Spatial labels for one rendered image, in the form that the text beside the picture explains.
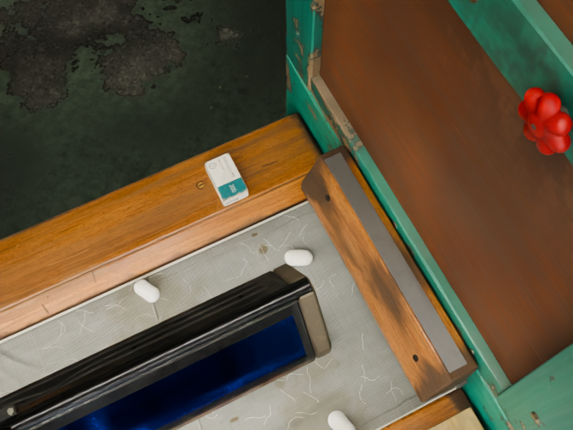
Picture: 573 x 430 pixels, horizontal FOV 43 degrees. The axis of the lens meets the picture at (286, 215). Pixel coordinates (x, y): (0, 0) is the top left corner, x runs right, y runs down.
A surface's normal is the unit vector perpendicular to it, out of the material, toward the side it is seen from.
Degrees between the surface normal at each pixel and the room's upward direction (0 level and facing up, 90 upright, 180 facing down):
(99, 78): 0
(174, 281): 0
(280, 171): 0
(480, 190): 90
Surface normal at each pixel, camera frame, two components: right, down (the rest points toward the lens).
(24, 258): 0.00, -0.40
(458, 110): -0.89, 0.41
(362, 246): -0.82, 0.22
